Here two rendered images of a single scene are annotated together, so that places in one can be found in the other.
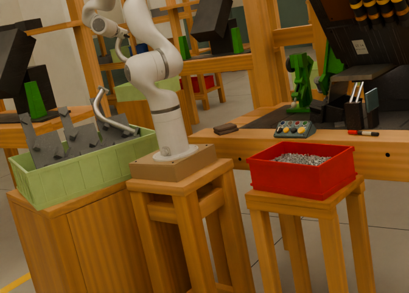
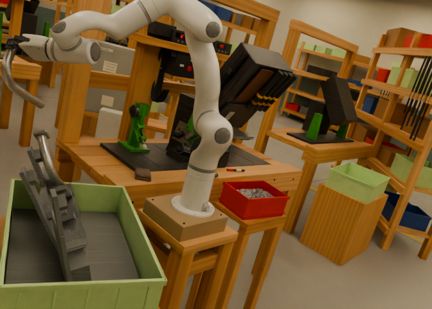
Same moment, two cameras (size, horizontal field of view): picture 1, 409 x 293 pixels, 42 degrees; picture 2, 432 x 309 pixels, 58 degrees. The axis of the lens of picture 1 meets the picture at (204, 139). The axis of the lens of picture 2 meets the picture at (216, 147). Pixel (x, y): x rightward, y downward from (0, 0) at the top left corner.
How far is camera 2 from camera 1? 2.66 m
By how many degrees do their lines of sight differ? 87
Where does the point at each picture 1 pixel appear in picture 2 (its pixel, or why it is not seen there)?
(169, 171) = (222, 223)
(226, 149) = (157, 193)
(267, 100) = (74, 137)
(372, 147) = (249, 178)
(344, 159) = (269, 189)
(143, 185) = (204, 243)
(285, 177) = (268, 207)
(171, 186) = (229, 235)
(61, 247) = not seen: outside the picture
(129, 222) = not seen: hidden behind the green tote
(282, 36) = (93, 78)
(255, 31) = (84, 70)
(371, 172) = not seen: hidden behind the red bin
